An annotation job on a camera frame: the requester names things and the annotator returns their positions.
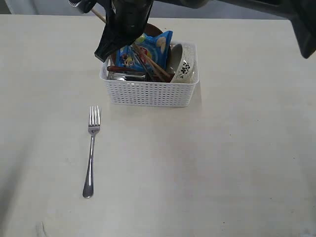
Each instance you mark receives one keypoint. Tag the white perforated plastic basket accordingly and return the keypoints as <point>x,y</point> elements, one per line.
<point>156,94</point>

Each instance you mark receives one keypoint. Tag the white floral ceramic bowl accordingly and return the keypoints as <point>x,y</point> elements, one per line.
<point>181,63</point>

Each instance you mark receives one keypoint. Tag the brown round plate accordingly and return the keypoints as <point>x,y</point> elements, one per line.
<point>154,30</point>

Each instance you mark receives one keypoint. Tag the dark red wooden spoon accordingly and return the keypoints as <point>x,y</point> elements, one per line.
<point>124,69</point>

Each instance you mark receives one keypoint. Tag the blue chips bag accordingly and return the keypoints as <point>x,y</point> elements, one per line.
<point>153,49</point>

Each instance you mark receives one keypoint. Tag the wooden chopstick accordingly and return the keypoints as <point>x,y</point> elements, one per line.
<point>149,60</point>
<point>151,75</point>

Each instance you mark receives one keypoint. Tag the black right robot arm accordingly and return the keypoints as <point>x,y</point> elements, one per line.
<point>301,14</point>

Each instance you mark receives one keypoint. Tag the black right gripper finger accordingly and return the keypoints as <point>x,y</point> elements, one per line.
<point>142,60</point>
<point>110,41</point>

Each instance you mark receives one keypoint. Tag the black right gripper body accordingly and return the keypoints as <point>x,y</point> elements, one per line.
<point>125,20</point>

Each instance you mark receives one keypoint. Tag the silver fork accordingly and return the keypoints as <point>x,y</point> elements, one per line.
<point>94,126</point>

